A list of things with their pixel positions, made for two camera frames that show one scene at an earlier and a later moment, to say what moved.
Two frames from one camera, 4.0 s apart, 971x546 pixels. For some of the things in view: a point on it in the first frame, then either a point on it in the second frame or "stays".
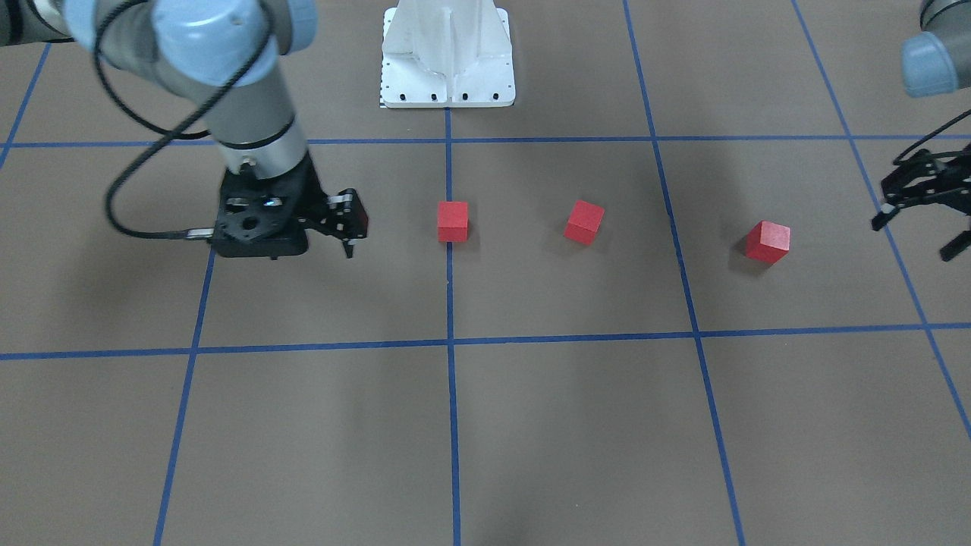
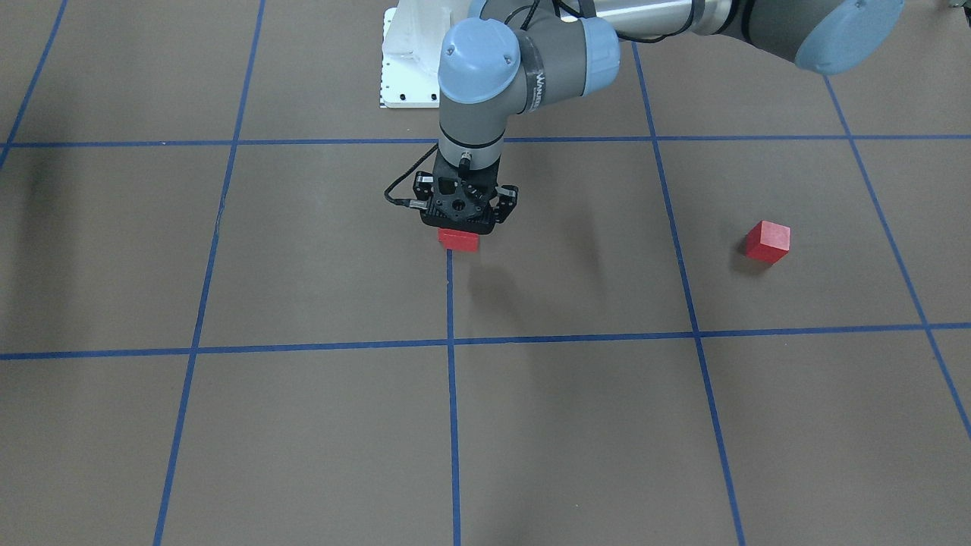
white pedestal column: [447, 54] stays
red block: [768, 243] stays
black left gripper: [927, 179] → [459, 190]
